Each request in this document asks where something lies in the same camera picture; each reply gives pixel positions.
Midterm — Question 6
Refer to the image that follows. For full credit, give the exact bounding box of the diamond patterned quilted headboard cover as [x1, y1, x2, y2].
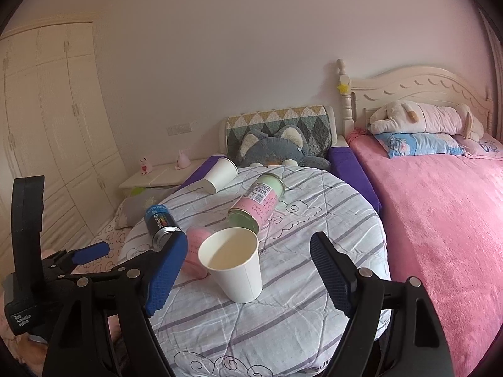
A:
[219, 105, 338, 161]

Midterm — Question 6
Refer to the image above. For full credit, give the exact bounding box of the white paper cup lying down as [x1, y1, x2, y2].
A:
[202, 157, 238, 194]

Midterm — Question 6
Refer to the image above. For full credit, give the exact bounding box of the pink plastic cup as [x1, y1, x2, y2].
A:
[182, 226, 214, 279]

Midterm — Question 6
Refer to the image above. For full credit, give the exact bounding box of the cream wooden bed headboard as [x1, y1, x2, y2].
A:
[337, 59, 494, 136]

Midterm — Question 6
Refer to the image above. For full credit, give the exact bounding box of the pink fleece blanket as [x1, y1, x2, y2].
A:
[348, 131, 502, 376]

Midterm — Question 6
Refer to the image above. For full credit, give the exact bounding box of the pink curtain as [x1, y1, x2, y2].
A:
[478, 8, 502, 141]

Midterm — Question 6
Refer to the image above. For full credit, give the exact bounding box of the purple cushion right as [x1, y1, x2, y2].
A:
[327, 146, 382, 215]

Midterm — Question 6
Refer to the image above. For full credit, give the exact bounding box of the purple cushion left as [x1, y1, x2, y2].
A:
[179, 155, 225, 189]

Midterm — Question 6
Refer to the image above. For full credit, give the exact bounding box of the black blue CoolTowel can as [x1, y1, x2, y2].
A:
[144, 204, 181, 252]

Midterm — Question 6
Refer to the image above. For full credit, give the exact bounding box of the green pink labelled can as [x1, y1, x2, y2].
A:
[228, 173, 285, 234]

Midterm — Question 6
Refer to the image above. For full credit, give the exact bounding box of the grey flower pillow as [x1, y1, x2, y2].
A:
[115, 186, 177, 230]

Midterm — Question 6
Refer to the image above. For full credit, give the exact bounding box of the cream bedside table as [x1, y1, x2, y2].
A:
[119, 159, 205, 194]

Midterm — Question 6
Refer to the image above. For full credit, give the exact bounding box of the cream wardrobe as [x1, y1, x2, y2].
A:
[1, 22, 126, 273]

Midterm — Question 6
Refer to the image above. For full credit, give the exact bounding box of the purple cushion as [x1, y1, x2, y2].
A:
[179, 155, 225, 189]
[327, 146, 382, 215]

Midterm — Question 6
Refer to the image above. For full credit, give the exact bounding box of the pink rabbit figurine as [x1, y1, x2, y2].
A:
[175, 150, 191, 170]

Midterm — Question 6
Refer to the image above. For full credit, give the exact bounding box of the blue cartoon pillow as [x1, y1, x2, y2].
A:
[374, 133, 465, 158]

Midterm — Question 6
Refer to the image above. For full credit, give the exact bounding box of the heart patterned bed sheet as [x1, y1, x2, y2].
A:
[73, 207, 131, 274]

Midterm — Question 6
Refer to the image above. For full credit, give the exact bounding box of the white paper cup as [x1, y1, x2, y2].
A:
[198, 227, 263, 303]
[202, 157, 238, 194]

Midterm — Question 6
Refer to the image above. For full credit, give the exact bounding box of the white pink dog plush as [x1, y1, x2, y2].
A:
[368, 100, 484, 141]

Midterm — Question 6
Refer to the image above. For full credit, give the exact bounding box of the grey cat plush toy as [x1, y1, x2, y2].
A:
[235, 126, 331, 170]

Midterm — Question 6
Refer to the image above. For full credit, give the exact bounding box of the small heart bunny figurine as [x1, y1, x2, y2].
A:
[140, 157, 153, 175]

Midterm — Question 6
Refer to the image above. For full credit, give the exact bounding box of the striped quilt covered round table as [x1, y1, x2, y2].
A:
[118, 164, 393, 377]

